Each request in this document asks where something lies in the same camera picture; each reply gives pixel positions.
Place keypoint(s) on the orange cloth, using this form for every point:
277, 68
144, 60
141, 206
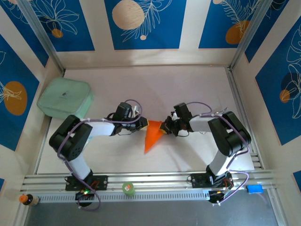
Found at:
152, 136

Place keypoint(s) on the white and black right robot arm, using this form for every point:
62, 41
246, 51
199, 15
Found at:
228, 134

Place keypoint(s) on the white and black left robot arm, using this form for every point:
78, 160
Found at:
70, 139

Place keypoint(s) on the green can with orange label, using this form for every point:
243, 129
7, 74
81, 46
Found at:
128, 188

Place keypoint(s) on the mint green zip pouch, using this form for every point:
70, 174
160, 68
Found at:
62, 99

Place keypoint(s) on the black controller board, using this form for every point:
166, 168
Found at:
85, 195
217, 196

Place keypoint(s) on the blue box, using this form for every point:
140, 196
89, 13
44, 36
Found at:
254, 189

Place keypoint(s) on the bottle with orange cap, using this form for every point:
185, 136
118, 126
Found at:
28, 199

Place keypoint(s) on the aluminium mounting rail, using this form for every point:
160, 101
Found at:
152, 181

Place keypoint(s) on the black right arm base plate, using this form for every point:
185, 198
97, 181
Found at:
198, 180

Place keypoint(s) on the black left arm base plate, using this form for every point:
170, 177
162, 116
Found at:
101, 183

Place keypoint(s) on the aluminium side rail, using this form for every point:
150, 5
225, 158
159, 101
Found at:
237, 94

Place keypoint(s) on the aluminium frame post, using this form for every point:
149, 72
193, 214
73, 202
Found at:
249, 33
42, 35

